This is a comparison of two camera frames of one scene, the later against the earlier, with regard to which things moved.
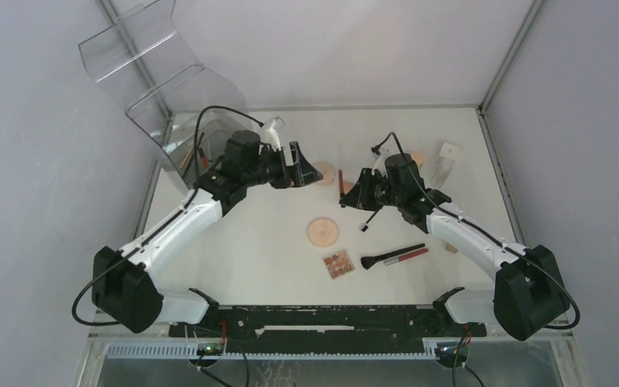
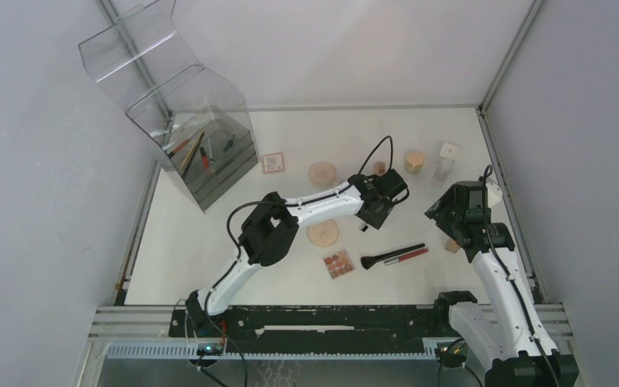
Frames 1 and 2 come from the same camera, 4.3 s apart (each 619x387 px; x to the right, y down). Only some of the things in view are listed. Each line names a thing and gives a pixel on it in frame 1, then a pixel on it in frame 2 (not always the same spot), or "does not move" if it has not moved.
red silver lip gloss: (396, 260) does not move
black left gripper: (301, 173) → (377, 222)
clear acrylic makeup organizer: (185, 113) does not move
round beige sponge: (322, 232) does not move
